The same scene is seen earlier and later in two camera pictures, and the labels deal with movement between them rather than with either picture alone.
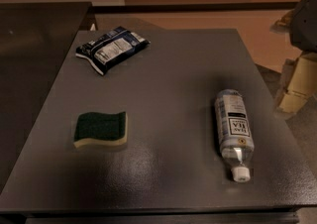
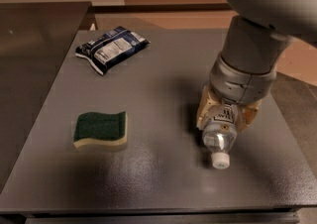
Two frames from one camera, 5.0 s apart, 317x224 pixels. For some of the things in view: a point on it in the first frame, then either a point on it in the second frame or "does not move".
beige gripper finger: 285,20 to 246,115
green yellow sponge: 92,128 does not move
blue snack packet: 110,48 does not move
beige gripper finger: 302,85 to 208,101
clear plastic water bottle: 235,132 to 219,136
